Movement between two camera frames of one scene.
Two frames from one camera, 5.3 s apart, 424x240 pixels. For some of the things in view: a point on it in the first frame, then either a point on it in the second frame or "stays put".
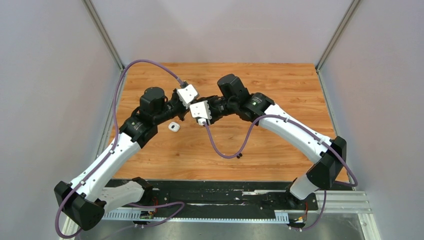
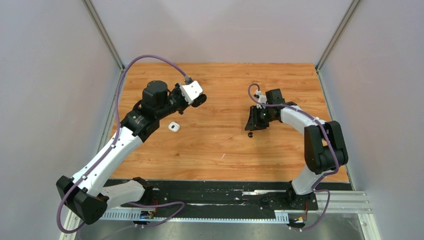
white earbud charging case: (173, 127) stays put
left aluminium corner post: (103, 33) stays put
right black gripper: (214, 117) -> (252, 124)
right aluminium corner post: (344, 24) stays put
